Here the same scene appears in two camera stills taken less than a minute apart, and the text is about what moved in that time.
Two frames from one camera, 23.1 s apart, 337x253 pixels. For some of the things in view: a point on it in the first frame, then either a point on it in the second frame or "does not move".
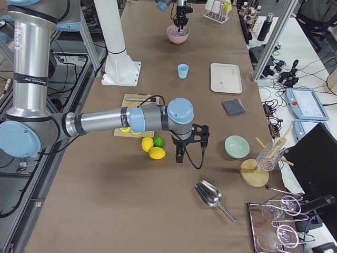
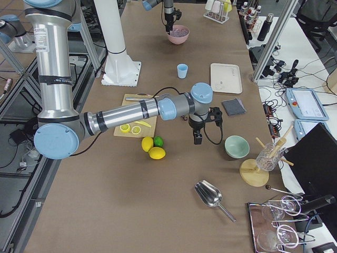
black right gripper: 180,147 to 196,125
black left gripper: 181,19 to 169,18
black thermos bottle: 266,27 does not move
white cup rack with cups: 218,10 does not move
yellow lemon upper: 147,143 does not move
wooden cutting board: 131,103 does not move
